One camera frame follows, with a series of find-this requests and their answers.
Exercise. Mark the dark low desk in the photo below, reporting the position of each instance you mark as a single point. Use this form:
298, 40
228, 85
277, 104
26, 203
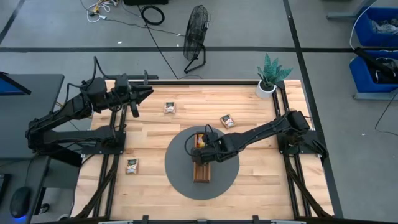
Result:
31, 177

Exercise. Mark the black table clamp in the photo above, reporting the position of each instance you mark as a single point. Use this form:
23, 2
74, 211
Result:
256, 219
145, 219

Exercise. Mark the blue storage bin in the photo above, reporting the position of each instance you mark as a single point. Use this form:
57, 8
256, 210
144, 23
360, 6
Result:
362, 31
360, 77

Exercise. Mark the black floor fan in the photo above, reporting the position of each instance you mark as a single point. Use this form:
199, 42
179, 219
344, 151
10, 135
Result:
196, 31

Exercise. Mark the round grey woven placemat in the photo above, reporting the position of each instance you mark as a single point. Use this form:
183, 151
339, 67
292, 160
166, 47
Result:
180, 180

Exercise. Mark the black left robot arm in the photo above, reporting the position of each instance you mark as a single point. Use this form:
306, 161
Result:
71, 107

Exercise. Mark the wooden tea organizer box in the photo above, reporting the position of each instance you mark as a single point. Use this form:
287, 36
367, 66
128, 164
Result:
201, 175

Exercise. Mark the black computer mouse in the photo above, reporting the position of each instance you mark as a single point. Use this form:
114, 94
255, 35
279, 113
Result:
20, 202

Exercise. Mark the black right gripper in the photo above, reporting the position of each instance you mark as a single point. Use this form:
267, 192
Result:
214, 151

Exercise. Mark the white plant pot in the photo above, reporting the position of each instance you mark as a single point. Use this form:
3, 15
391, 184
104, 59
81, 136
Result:
264, 91

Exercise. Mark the black desk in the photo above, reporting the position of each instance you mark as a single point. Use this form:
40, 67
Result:
18, 102

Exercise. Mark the black computer monitor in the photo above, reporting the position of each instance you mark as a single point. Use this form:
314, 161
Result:
9, 88

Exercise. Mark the black stand bar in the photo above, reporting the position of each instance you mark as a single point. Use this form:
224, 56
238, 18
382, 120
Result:
373, 60

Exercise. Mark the orange tea packet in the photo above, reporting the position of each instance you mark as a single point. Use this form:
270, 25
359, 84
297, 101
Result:
200, 140

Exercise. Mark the beige vanilla cinnamon tea packet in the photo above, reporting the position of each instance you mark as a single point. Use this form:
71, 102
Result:
228, 121
132, 167
169, 108

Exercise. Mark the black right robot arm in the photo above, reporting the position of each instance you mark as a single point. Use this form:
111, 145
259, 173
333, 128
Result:
264, 130

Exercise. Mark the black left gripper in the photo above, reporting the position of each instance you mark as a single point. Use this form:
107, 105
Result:
124, 96

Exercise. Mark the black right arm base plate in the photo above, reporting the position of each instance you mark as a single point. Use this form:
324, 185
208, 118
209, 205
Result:
311, 146

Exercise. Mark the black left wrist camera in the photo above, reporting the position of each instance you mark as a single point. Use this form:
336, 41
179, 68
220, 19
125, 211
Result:
121, 82

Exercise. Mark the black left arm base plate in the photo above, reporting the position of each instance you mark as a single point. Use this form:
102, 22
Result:
90, 151

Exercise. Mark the green potted plant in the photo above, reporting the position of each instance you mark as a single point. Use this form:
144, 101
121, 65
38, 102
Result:
272, 73

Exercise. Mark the black box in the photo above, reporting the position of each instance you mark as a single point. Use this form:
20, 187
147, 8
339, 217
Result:
146, 2

